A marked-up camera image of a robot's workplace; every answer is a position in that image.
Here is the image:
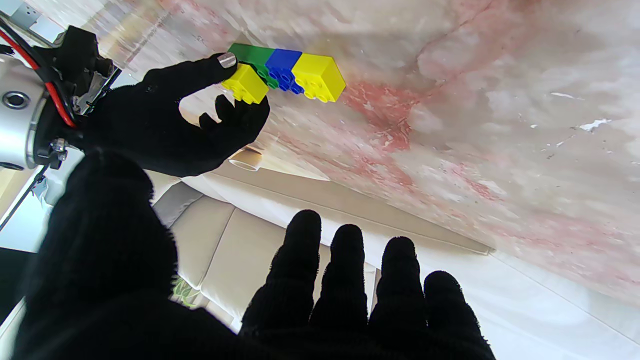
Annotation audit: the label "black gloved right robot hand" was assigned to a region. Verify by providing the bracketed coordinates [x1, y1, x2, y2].
[75, 52, 271, 178]

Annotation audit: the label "wooden bowl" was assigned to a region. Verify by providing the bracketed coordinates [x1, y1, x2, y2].
[229, 149, 263, 172]

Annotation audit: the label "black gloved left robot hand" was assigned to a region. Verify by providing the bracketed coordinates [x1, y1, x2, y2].
[10, 147, 496, 360]

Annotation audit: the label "tall green leafy plant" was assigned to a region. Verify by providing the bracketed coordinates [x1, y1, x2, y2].
[172, 277, 206, 308]

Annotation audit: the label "right arm red black cables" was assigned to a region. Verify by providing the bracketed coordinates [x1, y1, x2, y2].
[0, 20, 78, 128]

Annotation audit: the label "beige sofa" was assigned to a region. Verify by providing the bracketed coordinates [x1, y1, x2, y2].
[150, 160, 501, 331]

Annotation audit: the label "yellow toy brick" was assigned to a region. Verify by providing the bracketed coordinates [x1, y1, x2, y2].
[291, 53, 347, 103]
[221, 63, 270, 105]

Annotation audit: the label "green toy brick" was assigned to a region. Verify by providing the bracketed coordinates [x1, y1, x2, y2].
[249, 45, 277, 90]
[227, 42, 256, 66]

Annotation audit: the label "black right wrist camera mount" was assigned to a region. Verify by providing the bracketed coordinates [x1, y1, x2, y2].
[35, 25, 123, 118]

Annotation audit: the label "white sheer curtain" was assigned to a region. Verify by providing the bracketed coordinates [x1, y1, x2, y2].
[465, 250, 640, 360]

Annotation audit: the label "blue toy brick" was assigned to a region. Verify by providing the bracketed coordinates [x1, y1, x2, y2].
[265, 48, 305, 95]

